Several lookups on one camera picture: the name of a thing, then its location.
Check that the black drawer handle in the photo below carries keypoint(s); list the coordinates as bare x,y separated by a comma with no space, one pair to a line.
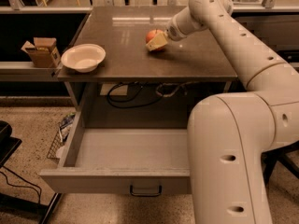
145,192

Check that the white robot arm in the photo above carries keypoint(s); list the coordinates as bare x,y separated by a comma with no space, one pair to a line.
229,132

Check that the white bowl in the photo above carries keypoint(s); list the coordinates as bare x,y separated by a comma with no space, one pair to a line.
83,58

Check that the open cardboard box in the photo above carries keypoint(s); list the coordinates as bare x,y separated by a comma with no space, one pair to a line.
43,52

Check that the red apple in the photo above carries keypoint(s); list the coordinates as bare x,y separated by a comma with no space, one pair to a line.
152,34

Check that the black office chair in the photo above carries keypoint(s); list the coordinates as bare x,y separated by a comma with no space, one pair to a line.
270,159

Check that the wire basket with items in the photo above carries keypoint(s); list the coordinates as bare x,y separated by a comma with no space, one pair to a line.
57,145

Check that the black stand at left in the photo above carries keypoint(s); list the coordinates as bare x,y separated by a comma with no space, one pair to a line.
8,145

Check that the grey side shelf rail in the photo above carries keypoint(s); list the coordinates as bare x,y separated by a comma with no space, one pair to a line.
27,72

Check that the grey cabinet with counter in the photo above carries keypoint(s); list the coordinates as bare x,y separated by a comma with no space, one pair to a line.
134,88

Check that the grey open drawer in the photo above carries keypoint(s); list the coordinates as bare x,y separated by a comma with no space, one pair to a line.
111,160

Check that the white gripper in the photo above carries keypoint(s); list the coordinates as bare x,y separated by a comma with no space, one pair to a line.
173,31

